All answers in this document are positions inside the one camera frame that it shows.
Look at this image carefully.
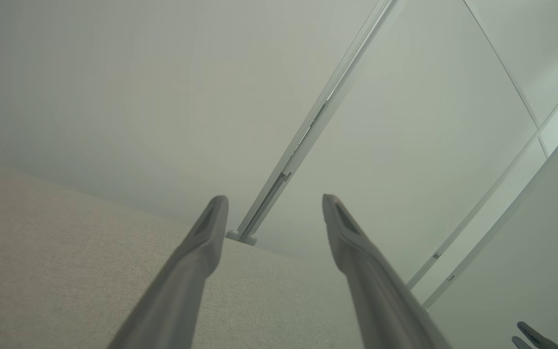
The grey metal partition post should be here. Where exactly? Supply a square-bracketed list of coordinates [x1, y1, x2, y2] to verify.
[226, 0, 408, 246]

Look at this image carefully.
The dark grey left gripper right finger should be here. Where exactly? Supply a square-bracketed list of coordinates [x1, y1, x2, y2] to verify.
[322, 194, 454, 349]

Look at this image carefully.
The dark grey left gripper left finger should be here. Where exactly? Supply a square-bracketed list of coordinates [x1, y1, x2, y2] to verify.
[107, 195, 229, 349]

